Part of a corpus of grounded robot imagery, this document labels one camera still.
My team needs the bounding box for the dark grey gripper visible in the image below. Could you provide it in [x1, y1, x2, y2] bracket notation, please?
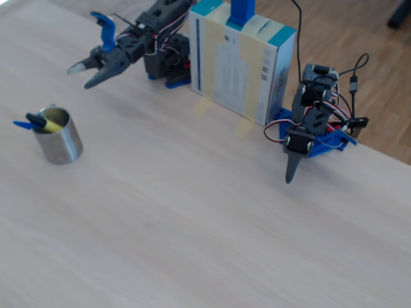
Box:
[67, 33, 145, 90]

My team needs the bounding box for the camera-less arm gripper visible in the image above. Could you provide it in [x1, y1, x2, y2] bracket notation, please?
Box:
[282, 126, 317, 185]

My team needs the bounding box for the yellow highlighter pen black cap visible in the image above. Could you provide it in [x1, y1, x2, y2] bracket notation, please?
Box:
[25, 112, 64, 133]

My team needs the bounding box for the silver metal cup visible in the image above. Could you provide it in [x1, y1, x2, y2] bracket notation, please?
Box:
[33, 103, 84, 165]

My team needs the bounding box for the blue ballpoint pen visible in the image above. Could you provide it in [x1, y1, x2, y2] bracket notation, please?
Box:
[12, 120, 36, 131]

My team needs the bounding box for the yellow masking tape strip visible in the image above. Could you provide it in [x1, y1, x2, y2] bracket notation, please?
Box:
[191, 12, 227, 122]

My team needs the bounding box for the white and teal cardboard box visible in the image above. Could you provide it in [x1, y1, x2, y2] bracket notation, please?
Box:
[188, 0, 297, 127]

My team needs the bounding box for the black furniture foot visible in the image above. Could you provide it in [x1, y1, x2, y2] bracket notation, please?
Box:
[387, 0, 411, 30]

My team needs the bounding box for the wrist camera on blue mount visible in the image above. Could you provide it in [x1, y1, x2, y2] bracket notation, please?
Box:
[89, 11, 118, 54]

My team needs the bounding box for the blue base plate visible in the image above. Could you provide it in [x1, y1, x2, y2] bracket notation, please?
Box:
[147, 72, 192, 89]
[278, 108, 358, 158]

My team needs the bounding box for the red white black servo wire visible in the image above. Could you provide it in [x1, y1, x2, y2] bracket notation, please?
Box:
[263, 119, 292, 144]

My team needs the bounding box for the thin black camera cable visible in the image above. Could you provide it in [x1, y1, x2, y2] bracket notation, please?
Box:
[111, 13, 142, 28]

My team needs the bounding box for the dark grey arm with camera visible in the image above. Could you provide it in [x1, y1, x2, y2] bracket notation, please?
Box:
[133, 0, 193, 81]

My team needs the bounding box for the dark grey arm without camera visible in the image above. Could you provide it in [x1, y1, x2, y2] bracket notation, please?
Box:
[290, 63, 340, 135]

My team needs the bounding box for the black cable with inline adapter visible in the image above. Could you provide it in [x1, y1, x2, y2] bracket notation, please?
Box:
[338, 53, 370, 128]

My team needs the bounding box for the long black cable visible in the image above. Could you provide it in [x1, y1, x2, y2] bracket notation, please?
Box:
[290, 0, 304, 86]

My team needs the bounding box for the blue upright post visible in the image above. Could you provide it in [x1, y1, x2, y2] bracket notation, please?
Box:
[226, 0, 256, 31]

